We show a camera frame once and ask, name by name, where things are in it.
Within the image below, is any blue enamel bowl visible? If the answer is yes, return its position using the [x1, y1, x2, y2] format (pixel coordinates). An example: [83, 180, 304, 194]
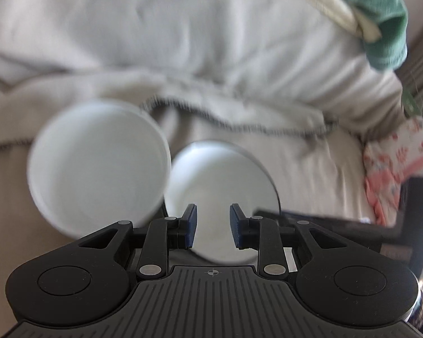
[164, 141, 280, 265]

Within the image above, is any white rainbow paper bowl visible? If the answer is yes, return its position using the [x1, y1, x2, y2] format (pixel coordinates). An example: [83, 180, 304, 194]
[27, 99, 171, 238]

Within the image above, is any pink floral cloth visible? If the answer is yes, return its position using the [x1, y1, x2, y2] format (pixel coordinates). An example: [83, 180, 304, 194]
[363, 116, 423, 227]

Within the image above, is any green basket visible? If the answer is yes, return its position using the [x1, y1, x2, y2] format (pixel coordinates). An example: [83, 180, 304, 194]
[401, 88, 423, 117]

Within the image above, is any beige sofa cover blanket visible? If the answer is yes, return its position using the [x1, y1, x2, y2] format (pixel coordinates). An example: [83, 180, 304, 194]
[0, 0, 404, 337]

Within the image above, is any green plush toy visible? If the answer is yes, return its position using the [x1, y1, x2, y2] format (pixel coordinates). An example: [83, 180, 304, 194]
[344, 0, 408, 71]

